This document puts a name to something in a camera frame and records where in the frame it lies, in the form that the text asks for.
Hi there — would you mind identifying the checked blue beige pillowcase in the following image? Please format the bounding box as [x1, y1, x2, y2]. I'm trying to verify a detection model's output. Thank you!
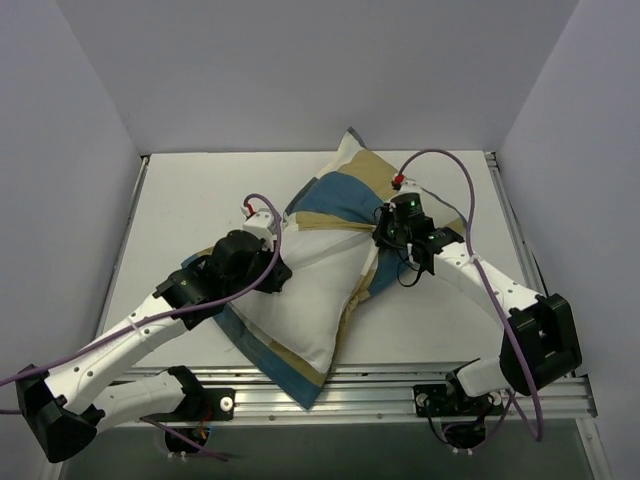
[215, 130, 407, 410]

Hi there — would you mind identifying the white pillow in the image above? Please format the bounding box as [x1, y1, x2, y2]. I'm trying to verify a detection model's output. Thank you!
[232, 228, 372, 373]

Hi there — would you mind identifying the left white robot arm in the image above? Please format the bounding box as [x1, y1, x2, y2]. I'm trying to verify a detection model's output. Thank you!
[14, 227, 291, 463]

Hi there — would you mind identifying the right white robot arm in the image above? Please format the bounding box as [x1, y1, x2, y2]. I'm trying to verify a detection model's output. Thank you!
[373, 193, 582, 413]

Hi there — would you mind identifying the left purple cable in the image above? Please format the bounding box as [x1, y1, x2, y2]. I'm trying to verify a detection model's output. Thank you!
[0, 192, 284, 461]

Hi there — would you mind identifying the purple cable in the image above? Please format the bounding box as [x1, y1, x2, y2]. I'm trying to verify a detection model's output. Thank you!
[0, 192, 284, 461]
[390, 148, 545, 442]

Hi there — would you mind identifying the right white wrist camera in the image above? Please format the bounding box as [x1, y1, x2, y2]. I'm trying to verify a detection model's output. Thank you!
[391, 172, 421, 198]

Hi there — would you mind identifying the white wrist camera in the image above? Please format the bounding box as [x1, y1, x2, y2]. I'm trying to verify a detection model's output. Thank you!
[241, 204, 276, 243]
[391, 172, 421, 198]

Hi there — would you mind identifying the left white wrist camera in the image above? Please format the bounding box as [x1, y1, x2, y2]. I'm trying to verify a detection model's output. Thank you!
[241, 204, 276, 243]

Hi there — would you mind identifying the thin black cable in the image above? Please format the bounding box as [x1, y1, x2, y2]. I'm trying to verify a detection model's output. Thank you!
[395, 244, 426, 289]

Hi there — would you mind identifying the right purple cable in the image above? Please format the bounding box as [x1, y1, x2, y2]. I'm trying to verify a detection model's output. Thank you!
[390, 148, 545, 442]

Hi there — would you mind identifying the aluminium rail frame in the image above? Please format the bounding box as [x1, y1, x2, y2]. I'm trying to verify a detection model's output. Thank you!
[39, 149, 614, 480]

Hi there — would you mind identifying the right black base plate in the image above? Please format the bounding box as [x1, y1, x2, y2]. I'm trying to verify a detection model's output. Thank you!
[412, 382, 504, 418]

